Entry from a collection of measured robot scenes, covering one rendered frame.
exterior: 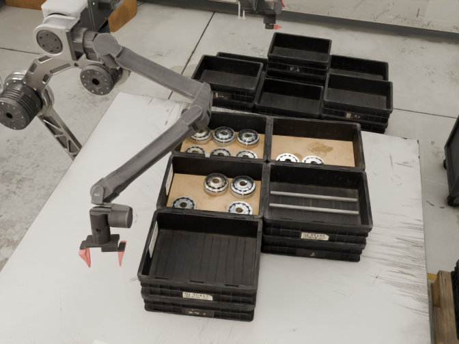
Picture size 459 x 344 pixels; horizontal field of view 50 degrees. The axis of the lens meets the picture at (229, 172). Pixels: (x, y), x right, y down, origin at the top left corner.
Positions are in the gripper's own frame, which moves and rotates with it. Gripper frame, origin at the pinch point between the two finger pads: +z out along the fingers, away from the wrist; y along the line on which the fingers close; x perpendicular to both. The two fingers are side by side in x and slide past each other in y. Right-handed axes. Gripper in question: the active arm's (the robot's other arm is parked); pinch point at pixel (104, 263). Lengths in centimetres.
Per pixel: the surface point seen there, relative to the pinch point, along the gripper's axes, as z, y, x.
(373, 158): -2, -115, -79
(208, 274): 12.5, -33.4, -9.7
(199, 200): 0, -31, -42
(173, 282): 6.5, -21.5, 2.2
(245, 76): -19, -63, -180
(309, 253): 16, -73, -25
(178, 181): -4, -22, -52
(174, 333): 30.1, -20.9, -0.2
